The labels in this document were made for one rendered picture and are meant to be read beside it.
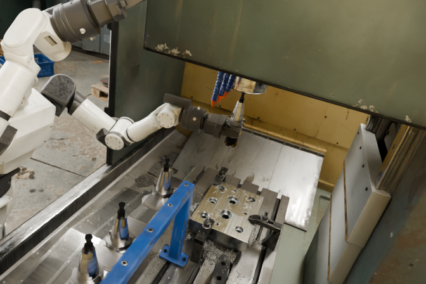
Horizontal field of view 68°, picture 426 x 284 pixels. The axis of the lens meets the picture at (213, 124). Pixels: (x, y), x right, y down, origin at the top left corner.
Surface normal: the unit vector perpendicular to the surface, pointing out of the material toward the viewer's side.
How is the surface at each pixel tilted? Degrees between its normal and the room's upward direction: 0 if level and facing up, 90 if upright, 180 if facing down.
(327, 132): 90
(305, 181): 24
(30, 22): 44
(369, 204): 90
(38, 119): 69
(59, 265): 8
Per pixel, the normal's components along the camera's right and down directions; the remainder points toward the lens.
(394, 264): -0.34, 0.36
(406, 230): -0.57, 0.27
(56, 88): 0.58, -0.33
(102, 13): 0.16, 0.47
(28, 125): 0.92, -0.04
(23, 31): -0.18, -0.40
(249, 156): 0.02, -0.65
